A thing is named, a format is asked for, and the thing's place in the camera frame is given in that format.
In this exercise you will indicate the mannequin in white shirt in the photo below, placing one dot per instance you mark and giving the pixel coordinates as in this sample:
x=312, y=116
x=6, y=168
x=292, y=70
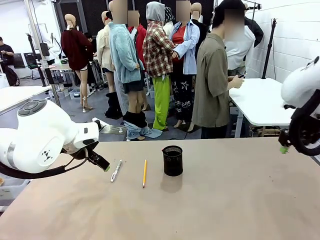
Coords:
x=237, y=53

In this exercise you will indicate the mannequin in red jacket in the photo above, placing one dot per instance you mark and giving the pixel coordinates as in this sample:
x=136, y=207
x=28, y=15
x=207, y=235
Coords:
x=140, y=37

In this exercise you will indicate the silver pen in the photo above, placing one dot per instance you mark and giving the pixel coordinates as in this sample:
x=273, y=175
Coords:
x=116, y=171

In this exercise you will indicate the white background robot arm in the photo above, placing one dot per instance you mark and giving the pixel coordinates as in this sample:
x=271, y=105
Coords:
x=53, y=47

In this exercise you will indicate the black mesh pen holder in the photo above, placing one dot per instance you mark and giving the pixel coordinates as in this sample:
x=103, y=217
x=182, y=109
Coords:
x=173, y=162

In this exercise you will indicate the mannequin in maroon sweater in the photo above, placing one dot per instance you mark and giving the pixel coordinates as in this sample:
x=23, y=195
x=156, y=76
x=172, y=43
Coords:
x=75, y=50

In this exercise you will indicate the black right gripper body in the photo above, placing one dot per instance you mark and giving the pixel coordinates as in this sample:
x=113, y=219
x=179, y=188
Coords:
x=285, y=138

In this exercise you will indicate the large white table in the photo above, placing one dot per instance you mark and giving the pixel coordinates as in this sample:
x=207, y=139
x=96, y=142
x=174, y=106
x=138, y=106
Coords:
x=260, y=100

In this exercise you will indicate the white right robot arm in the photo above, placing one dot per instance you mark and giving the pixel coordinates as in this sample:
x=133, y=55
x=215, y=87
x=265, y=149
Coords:
x=301, y=85

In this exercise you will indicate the white side table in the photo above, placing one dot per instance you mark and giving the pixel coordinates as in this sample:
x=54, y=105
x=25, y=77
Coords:
x=17, y=96

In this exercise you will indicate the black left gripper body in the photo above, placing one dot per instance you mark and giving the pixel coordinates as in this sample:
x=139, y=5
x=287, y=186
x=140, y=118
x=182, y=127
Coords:
x=82, y=152

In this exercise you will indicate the person in black shirt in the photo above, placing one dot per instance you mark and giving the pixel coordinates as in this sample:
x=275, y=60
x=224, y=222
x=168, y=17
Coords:
x=6, y=53

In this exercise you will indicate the mannequin in plaid shirt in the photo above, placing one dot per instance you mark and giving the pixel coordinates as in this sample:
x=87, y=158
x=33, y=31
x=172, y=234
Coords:
x=157, y=52

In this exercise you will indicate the person's right forearm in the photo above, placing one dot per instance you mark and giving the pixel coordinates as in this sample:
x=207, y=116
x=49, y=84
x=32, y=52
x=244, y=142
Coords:
x=230, y=82

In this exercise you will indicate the wooden pallet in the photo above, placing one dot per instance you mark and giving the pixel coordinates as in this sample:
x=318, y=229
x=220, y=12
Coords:
x=266, y=131

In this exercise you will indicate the mannequin in black jacket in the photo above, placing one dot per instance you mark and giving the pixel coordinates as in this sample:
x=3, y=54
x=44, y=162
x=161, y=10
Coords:
x=256, y=30

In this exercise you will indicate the mannequin with black headscarf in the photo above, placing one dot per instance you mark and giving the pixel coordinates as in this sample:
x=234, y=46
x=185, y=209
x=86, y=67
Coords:
x=169, y=15

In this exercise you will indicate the yellow pencil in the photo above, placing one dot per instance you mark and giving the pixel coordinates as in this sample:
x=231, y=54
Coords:
x=144, y=173

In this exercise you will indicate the mannequin in cream jacket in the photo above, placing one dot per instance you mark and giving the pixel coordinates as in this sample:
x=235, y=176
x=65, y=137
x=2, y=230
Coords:
x=103, y=47

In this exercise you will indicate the person in olive shirt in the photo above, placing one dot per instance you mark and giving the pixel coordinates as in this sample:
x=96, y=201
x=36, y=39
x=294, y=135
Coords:
x=210, y=87

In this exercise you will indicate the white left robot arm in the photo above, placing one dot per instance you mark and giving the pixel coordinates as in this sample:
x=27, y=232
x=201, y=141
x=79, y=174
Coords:
x=37, y=130

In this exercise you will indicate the mannequin in blue fleece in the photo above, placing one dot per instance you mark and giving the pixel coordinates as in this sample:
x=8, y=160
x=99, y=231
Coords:
x=123, y=55

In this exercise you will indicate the black smartphone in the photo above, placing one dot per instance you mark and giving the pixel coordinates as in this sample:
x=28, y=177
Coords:
x=242, y=75

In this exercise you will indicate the black tripod stand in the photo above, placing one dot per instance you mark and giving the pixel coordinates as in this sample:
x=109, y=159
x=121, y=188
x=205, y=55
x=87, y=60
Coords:
x=270, y=50

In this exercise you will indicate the white power strip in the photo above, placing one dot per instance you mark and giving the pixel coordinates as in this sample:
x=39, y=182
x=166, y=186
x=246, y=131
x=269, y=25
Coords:
x=107, y=127

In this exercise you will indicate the mannequin in light blue shirt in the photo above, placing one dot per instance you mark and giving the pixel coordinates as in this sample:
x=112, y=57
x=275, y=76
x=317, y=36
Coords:
x=186, y=55

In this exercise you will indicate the person's right hand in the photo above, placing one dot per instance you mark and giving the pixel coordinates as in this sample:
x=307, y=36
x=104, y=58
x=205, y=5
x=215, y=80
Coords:
x=238, y=82

